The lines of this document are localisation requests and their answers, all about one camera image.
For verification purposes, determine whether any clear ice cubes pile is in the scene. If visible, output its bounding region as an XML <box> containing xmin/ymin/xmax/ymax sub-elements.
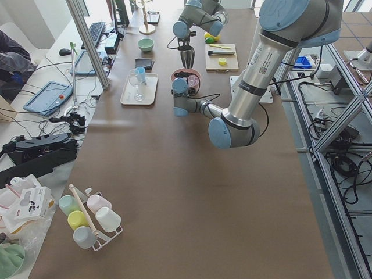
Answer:
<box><xmin>187</xmin><ymin>74</ymin><xmax>199</xmax><ymax>88</ymax></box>

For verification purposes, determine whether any blue teach pendant far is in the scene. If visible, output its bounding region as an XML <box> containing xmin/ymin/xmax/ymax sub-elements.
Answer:
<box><xmin>70</xmin><ymin>50</ymin><xmax>96</xmax><ymax>76</ymax></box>

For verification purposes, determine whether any mint green bowl corner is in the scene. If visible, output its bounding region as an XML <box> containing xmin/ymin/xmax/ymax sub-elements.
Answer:
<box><xmin>1</xmin><ymin>244</ymin><xmax>25</xmax><ymax>278</ymax></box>

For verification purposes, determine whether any pink bowl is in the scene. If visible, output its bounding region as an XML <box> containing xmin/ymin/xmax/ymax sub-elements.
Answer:
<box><xmin>171</xmin><ymin>68</ymin><xmax>201</xmax><ymax>90</ymax></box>

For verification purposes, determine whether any black equipment case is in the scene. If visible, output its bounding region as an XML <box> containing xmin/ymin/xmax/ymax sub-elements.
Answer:
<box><xmin>1</xmin><ymin>133</ymin><xmax>77</xmax><ymax>189</ymax></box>

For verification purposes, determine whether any grey-blue cup on rack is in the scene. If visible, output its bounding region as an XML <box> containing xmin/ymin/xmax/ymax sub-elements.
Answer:
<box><xmin>73</xmin><ymin>226</ymin><xmax>97</xmax><ymax>249</ymax></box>

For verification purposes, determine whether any yellow lemon half slice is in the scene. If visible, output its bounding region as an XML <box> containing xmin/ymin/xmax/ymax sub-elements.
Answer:
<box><xmin>218</xmin><ymin>57</ymin><xmax>227</xmax><ymax>65</ymax></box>

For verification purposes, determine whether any clear wine glass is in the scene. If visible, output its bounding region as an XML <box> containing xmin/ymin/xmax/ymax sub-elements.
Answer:
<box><xmin>128</xmin><ymin>69</ymin><xmax>144</xmax><ymax>102</ymax></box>

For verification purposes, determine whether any yellow lemon lower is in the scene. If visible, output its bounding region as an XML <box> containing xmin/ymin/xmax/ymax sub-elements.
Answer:
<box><xmin>205</xmin><ymin>37</ymin><xmax>215</xmax><ymax>44</ymax></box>

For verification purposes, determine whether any yellow plastic knife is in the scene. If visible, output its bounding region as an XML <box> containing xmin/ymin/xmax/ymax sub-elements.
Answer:
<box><xmin>209</xmin><ymin>44</ymin><xmax>231</xmax><ymax>49</ymax></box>

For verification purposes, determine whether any grey folded cloth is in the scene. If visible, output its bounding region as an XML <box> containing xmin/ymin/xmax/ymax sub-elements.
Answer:
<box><xmin>135</xmin><ymin>58</ymin><xmax>155</xmax><ymax>70</ymax></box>

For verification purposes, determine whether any green bowl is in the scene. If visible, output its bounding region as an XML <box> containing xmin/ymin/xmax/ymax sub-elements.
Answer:
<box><xmin>138</xmin><ymin>38</ymin><xmax>155</xmax><ymax>52</ymax></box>

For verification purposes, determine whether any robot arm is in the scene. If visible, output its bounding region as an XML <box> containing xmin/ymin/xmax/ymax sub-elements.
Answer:
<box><xmin>172</xmin><ymin>1</ymin><xmax>343</xmax><ymax>149</ymax></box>
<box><xmin>173</xmin><ymin>0</ymin><xmax>228</xmax><ymax>51</ymax></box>

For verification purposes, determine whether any aluminium frame post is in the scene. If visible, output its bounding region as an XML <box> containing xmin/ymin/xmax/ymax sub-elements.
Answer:
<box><xmin>66</xmin><ymin>0</ymin><xmax>109</xmax><ymax>90</ymax></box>

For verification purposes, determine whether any wooden cutting board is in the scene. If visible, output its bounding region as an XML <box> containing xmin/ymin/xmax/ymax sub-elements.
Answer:
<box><xmin>205</xmin><ymin>44</ymin><xmax>239</xmax><ymax>71</ymax></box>

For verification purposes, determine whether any white product box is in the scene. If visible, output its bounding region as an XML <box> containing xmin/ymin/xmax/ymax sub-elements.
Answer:
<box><xmin>14</xmin><ymin>187</ymin><xmax>52</xmax><ymax>221</ymax></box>

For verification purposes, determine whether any grey power adapter box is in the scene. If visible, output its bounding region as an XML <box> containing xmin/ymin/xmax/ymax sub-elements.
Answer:
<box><xmin>316</xmin><ymin>63</ymin><xmax>349</xmax><ymax>95</ymax></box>

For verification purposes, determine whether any blue teach pendant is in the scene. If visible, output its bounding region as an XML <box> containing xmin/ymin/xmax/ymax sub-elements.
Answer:
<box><xmin>70</xmin><ymin>50</ymin><xmax>96</xmax><ymax>76</ymax></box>
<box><xmin>23</xmin><ymin>81</ymin><xmax>73</xmax><ymax>116</ymax></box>

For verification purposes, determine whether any cream rabbit serving tray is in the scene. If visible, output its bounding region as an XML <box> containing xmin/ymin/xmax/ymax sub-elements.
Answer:
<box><xmin>120</xmin><ymin>73</ymin><xmax>158</xmax><ymax>105</ymax></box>

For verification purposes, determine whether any white cup rack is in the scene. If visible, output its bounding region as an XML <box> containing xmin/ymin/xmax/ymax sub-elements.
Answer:
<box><xmin>75</xmin><ymin>187</ymin><xmax>123</xmax><ymax>251</ymax></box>

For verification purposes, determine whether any wooden mug tree stand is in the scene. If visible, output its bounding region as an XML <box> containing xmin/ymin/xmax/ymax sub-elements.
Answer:
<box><xmin>135</xmin><ymin>0</ymin><xmax>156</xmax><ymax>35</ymax></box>

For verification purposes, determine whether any steel muddler cylinder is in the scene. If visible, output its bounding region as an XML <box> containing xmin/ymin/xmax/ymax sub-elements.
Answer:
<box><xmin>208</xmin><ymin>50</ymin><xmax>235</xmax><ymax>56</ymax></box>

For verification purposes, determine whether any wooden rack handle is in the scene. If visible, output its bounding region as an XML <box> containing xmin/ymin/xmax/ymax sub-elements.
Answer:
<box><xmin>69</xmin><ymin>184</ymin><xmax>99</xmax><ymax>236</ymax></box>

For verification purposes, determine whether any blue parts bin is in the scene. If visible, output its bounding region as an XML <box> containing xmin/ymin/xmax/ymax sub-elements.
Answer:
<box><xmin>295</xmin><ymin>56</ymin><xmax>312</xmax><ymax>69</ymax></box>

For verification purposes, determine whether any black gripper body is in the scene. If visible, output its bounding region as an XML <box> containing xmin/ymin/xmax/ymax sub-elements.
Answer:
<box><xmin>174</xmin><ymin>71</ymin><xmax>189</xmax><ymax>78</ymax></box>
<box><xmin>177</xmin><ymin>31</ymin><xmax>195</xmax><ymax>50</ymax></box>

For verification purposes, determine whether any blue teach pendant near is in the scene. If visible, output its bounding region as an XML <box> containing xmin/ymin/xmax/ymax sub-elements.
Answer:
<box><xmin>23</xmin><ymin>81</ymin><xmax>73</xmax><ymax>116</ymax></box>

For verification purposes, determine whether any yellow cup on rack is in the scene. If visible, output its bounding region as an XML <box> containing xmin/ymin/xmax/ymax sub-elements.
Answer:
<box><xmin>67</xmin><ymin>210</ymin><xmax>89</xmax><ymax>230</ymax></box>

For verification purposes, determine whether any light blue cup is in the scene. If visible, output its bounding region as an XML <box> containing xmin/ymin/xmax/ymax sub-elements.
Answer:
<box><xmin>135</xmin><ymin>67</ymin><xmax>146</xmax><ymax>84</ymax></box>

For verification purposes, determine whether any computer monitor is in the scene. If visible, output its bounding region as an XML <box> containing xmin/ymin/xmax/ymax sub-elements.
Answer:
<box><xmin>111</xmin><ymin>0</ymin><xmax>130</xmax><ymax>38</ymax></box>

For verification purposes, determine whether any black computer mouse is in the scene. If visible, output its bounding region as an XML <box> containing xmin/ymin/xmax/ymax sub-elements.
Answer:
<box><xmin>59</xmin><ymin>48</ymin><xmax>71</xmax><ymax>56</ymax></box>

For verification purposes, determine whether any white cup on rack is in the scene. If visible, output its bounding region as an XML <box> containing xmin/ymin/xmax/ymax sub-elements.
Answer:
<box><xmin>95</xmin><ymin>206</ymin><xmax>121</xmax><ymax>233</ymax></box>

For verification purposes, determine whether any green cup on rack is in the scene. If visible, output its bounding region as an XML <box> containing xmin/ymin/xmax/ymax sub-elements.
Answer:
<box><xmin>58</xmin><ymin>195</ymin><xmax>80</xmax><ymax>217</ymax></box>

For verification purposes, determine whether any black keyboard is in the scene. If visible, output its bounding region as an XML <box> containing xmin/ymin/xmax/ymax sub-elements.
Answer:
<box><xmin>88</xmin><ymin>22</ymin><xmax>106</xmax><ymax>48</ymax></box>

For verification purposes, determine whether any pink cup on rack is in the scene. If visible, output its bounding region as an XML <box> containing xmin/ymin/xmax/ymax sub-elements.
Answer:
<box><xmin>87</xmin><ymin>194</ymin><xmax>112</xmax><ymax>214</ymax></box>

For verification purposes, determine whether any silver metal ice scoop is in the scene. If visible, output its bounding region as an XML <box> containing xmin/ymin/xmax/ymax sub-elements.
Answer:
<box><xmin>179</xmin><ymin>45</ymin><xmax>195</xmax><ymax>69</ymax></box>

